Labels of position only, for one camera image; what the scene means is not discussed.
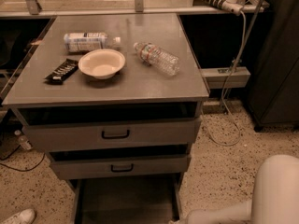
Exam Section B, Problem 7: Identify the black snack bar packet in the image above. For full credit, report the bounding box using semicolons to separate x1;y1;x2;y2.
45;59;78;85

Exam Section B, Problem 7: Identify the white shoe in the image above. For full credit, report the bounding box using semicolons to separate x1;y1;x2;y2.
0;208;36;224

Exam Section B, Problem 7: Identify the black floor cable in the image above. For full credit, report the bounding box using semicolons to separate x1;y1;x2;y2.
0;145;47;174

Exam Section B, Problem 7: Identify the grey top drawer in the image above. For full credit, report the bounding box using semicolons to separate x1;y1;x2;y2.
23;118;200;152

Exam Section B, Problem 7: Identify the clear plastic water bottle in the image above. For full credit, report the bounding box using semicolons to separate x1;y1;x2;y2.
134;42;179;77

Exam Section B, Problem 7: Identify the grey drawer cabinet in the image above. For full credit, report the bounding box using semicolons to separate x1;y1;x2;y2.
1;12;210;185

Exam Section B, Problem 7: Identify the metal frame rail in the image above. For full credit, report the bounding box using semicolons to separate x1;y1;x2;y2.
0;0;271;19

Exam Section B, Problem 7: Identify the white power cable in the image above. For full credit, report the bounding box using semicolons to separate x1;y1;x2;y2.
200;9;249;147

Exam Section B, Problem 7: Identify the white labelled bottle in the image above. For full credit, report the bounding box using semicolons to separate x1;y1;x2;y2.
64;32;121;53

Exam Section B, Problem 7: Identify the grey middle drawer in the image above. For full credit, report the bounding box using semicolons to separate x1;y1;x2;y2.
50;155;191;180

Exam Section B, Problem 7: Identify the dark cabinet at right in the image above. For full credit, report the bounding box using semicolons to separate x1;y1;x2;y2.
245;0;299;132

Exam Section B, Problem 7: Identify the grey drawer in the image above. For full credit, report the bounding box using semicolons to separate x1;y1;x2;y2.
70;175;181;224
50;155;191;180
23;118;200;152

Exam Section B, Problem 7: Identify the grey metal beam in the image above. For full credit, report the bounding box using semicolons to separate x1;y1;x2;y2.
201;67;250;89

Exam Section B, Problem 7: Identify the small bottle on floor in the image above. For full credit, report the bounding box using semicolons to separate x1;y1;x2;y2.
14;130;33;150

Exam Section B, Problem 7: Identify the white power strip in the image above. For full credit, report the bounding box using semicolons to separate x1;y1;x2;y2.
201;0;243;16

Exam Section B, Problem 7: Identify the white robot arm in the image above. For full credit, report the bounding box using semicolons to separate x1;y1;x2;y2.
186;155;299;224

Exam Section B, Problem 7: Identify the grey bottom drawer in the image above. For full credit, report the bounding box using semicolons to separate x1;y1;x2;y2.
70;175;181;224

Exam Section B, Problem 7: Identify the white paper bowl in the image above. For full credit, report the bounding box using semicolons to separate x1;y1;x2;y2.
78;49;126;79

